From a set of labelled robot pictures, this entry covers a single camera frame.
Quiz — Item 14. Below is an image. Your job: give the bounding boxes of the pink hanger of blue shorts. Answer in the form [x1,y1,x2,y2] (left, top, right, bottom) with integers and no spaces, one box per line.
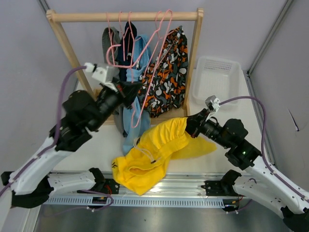
[127,11,139,84]

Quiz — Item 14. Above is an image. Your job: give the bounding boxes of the pink hanger of camouflage shorts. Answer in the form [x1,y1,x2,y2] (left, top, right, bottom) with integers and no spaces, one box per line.
[130,11,170,129]

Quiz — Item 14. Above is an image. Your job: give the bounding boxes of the camouflage patterned shorts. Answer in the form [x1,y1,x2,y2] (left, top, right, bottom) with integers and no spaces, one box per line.
[138,26,188,118]

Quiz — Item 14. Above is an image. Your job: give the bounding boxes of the light blue shorts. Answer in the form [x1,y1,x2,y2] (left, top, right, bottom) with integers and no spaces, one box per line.
[122,34,152,155]

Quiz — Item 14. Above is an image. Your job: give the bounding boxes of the pink hanger of yellow shorts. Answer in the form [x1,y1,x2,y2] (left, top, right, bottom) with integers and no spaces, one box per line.
[106,9,173,69]

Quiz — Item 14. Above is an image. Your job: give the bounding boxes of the yellow shorts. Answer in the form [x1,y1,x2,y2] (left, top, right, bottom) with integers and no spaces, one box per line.
[112,117,217,196]

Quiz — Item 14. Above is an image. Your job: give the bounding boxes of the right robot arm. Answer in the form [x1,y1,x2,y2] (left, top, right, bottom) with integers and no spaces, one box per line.
[185,109,309,232]

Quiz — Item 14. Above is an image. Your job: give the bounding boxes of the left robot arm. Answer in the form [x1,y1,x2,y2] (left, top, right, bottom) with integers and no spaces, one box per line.
[1,81,142,208]

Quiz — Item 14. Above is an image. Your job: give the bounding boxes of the navy blue shorts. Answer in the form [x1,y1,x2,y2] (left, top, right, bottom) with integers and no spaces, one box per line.
[117,21,138,82]

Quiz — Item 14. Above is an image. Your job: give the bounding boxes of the grey shorts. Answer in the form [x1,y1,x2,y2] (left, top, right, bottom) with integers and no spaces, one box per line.
[102,27,125,137]

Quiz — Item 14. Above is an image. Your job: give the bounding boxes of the pink hanger of navy shorts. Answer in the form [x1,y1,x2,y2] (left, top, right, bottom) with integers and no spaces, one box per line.
[118,11,128,61]

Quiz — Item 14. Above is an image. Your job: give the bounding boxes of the pink hanger of grey shorts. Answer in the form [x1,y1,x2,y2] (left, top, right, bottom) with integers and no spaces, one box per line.
[106,12,119,65]

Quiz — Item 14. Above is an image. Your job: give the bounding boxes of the white plastic basket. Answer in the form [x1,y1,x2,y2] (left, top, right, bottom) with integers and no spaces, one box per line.
[190,56,241,105]

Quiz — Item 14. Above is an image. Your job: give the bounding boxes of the wooden clothes rack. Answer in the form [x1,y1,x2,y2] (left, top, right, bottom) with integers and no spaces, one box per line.
[46,8,204,125]

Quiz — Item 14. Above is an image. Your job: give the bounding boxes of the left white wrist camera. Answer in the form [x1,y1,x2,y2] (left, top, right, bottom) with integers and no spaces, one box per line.
[84,62,119,92]

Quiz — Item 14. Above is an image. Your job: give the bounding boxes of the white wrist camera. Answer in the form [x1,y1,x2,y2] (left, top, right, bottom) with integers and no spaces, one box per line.
[84,62,119,92]
[205,95,220,121]

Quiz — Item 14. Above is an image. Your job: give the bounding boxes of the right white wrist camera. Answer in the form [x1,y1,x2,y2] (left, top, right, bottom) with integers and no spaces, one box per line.
[205,95,220,121]

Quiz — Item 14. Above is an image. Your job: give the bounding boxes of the aluminium mounting rail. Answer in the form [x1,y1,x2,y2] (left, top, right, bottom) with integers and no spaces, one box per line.
[45,170,296,199]

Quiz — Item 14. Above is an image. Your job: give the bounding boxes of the slotted cable duct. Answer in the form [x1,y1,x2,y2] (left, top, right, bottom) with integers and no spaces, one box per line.
[45,196,225,208]

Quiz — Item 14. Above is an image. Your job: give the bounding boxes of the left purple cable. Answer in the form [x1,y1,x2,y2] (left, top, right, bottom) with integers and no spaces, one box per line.
[0,66,87,198]

